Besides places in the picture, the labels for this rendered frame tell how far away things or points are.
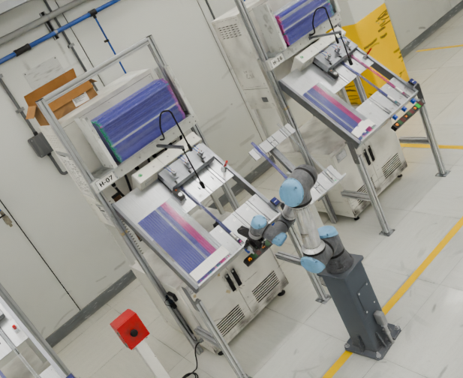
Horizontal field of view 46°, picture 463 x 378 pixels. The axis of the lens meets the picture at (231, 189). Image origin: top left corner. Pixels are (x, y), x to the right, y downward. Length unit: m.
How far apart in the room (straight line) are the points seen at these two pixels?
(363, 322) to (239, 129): 2.90
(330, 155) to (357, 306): 1.32
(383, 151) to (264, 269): 1.37
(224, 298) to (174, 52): 2.46
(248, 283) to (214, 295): 0.27
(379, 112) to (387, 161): 0.62
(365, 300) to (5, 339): 1.81
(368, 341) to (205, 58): 3.11
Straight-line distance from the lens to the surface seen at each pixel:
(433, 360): 3.04
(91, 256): 4.77
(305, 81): 3.85
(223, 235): 3.08
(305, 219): 2.51
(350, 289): 2.85
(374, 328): 3.08
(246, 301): 3.56
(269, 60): 3.73
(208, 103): 5.18
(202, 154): 3.27
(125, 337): 2.95
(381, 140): 4.27
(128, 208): 3.17
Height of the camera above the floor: 2.22
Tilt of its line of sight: 23 degrees down
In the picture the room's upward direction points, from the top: 27 degrees counter-clockwise
